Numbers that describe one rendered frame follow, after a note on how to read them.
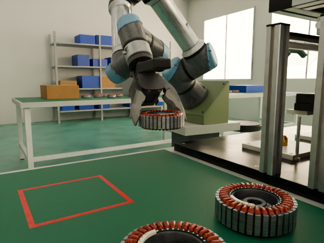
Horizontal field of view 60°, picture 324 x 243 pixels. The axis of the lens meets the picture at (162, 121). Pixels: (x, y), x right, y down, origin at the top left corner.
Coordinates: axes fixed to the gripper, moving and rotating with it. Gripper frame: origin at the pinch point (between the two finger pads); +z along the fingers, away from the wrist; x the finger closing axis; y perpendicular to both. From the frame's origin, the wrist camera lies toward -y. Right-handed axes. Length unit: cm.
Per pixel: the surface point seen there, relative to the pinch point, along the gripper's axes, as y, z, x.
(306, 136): 2.1, 8.6, -47.2
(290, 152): -7.4, 15.1, -26.5
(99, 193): -3.7, 15.4, 18.7
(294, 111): -12.0, 6.8, -28.7
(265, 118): -17.9, 10.6, -12.0
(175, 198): -9.8, 20.2, 7.4
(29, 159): 227, -87, 31
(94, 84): 490, -363, -118
